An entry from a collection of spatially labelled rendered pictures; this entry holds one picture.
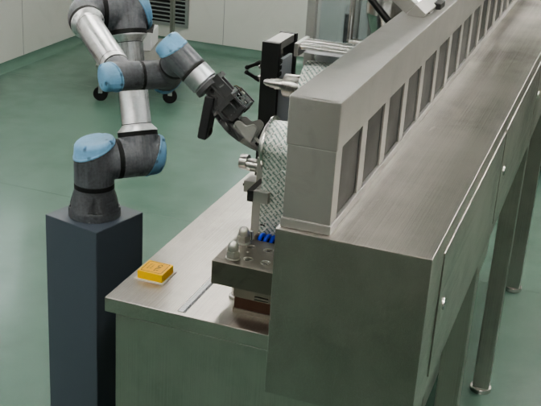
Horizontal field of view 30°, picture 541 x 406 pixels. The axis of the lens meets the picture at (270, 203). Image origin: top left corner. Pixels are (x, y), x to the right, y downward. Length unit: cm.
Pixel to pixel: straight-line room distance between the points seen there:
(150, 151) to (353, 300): 144
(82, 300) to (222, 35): 580
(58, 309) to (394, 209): 160
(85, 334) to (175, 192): 261
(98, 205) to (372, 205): 135
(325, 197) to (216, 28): 710
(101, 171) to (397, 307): 148
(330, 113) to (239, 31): 705
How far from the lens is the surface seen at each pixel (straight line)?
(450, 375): 274
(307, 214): 157
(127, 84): 260
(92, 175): 288
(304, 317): 163
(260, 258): 243
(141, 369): 257
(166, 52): 256
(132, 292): 254
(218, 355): 245
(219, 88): 254
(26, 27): 814
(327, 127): 151
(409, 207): 171
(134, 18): 294
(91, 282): 294
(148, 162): 292
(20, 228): 513
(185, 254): 274
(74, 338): 309
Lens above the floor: 207
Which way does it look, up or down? 22 degrees down
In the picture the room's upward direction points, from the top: 4 degrees clockwise
